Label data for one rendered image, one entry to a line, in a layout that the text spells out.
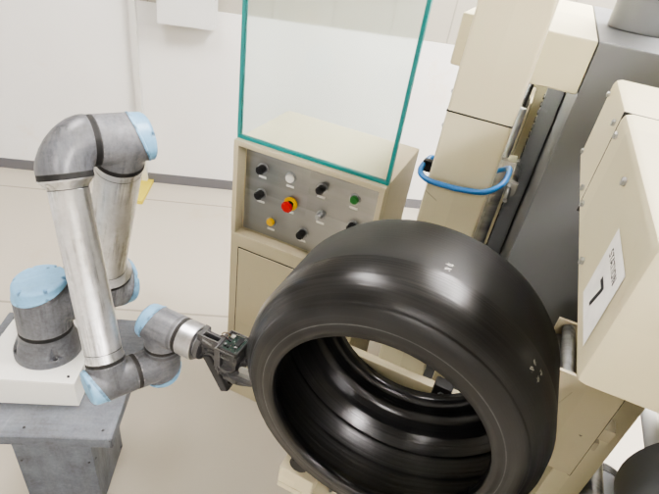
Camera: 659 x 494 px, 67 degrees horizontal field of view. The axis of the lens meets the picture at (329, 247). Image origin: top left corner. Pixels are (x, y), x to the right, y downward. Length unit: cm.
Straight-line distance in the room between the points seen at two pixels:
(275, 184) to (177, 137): 225
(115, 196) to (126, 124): 20
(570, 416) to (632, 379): 82
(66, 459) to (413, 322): 151
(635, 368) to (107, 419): 148
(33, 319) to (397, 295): 114
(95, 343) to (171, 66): 275
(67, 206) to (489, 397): 92
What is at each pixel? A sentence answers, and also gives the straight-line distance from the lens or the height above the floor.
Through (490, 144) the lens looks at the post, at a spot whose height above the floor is 161.
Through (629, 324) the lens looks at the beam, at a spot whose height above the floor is 171.
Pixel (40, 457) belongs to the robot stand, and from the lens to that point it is 206.
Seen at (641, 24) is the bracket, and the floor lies 182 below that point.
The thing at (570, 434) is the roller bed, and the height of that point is 103.
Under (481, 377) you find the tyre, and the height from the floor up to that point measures 140.
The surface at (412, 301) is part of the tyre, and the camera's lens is 78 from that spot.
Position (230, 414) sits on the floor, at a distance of 243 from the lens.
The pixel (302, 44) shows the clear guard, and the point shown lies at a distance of 156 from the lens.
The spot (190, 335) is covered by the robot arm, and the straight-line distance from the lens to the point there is 123.
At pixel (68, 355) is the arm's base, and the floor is 72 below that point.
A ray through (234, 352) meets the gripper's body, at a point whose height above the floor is 109.
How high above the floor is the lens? 195
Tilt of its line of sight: 34 degrees down
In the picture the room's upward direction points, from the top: 10 degrees clockwise
